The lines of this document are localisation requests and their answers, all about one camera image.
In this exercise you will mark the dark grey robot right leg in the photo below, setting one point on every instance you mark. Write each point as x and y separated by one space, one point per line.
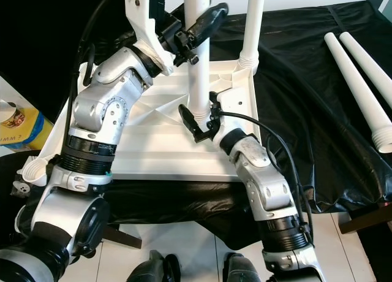
244 268

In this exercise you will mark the dark grey robot left leg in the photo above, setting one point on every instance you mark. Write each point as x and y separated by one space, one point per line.
153 268

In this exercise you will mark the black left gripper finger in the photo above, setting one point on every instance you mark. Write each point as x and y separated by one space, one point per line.
208 21

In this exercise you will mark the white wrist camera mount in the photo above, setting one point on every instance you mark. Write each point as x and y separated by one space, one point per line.
229 101
144 18

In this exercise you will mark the dark grey robot leg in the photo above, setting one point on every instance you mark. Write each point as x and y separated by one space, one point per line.
244 268
153 268

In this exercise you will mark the white plastic table top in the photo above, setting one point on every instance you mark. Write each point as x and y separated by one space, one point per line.
177 150

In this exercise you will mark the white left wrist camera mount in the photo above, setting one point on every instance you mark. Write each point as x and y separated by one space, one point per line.
144 18

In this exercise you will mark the black plastic table cover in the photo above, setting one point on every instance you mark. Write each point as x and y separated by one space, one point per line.
294 110

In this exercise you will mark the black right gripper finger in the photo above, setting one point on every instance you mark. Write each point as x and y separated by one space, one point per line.
190 121
215 102

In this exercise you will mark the yellow and blue box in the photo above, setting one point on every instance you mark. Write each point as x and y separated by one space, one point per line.
21 135

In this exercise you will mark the brown wooden table leg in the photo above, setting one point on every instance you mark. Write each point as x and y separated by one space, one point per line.
121 236
367 219

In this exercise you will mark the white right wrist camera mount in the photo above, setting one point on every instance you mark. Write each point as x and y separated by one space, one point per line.
229 101

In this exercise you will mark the white plastic table leg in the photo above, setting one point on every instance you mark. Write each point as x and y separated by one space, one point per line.
367 58
253 24
197 86
352 80

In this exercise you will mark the black open tool bag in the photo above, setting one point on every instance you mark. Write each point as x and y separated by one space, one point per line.
6 202

